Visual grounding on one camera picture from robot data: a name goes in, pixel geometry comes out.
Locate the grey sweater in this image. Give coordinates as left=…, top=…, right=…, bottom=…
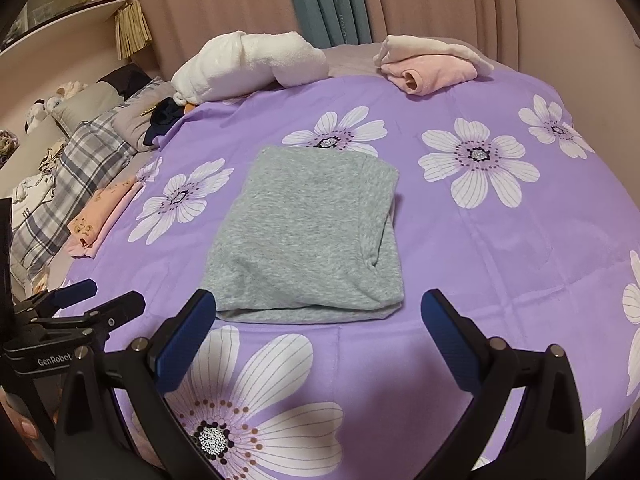
left=201, top=146, right=405, bottom=324

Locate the person left hand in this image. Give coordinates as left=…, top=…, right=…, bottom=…
left=1, top=389, right=54, bottom=466

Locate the peach patterned folded garment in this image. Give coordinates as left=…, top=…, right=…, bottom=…
left=63, top=177, right=143, bottom=258

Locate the plaid blue white cloth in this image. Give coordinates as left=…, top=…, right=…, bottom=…
left=11, top=104, right=136, bottom=285

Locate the grey pillow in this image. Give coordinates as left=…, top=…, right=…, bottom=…
left=51, top=81, right=124, bottom=139

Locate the plush toy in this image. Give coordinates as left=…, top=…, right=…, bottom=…
left=24, top=80, right=88, bottom=133

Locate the dark navy garment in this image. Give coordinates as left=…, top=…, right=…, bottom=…
left=143, top=98, right=184, bottom=148

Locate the straw tassel bundle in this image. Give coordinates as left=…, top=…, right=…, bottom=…
left=114, top=0, right=152, bottom=60

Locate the white fluffy blanket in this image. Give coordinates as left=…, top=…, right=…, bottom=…
left=171, top=30, right=330, bottom=105

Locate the teal curtain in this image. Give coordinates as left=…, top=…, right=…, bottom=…
left=292, top=0, right=372, bottom=49

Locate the pink folded garment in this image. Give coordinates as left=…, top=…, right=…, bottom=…
left=381, top=55, right=478, bottom=96

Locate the cream folded cloth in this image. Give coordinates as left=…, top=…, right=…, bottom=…
left=373, top=35, right=494, bottom=77

